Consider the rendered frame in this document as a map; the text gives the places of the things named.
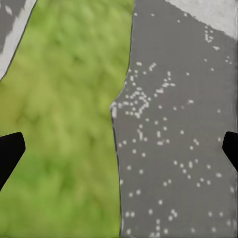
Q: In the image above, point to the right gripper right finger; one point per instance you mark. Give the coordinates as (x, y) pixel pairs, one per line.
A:
(230, 148)

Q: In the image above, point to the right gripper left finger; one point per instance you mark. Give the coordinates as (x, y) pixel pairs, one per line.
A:
(12, 148)

